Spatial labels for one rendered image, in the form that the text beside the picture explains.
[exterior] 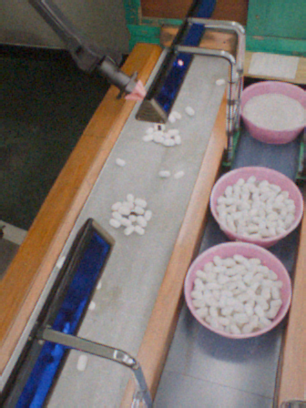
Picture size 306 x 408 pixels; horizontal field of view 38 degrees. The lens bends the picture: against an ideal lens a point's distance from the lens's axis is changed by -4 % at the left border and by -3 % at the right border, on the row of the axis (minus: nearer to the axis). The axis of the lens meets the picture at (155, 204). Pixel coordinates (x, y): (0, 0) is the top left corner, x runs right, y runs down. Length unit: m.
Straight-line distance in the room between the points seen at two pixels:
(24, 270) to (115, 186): 0.38
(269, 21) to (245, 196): 0.74
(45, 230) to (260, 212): 0.61
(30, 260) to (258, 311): 0.61
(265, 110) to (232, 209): 0.47
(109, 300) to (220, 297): 0.28
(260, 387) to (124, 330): 0.35
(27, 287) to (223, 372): 0.54
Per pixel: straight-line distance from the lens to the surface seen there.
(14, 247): 1.69
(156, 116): 1.11
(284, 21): 1.81
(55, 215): 1.35
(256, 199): 1.35
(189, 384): 1.16
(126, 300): 1.18
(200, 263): 1.21
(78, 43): 1.53
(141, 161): 1.46
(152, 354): 1.09
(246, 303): 1.19
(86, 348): 0.73
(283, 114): 1.65
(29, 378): 0.77
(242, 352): 1.19
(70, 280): 0.81
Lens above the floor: 1.79
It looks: 51 degrees down
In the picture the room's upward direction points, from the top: 7 degrees counter-clockwise
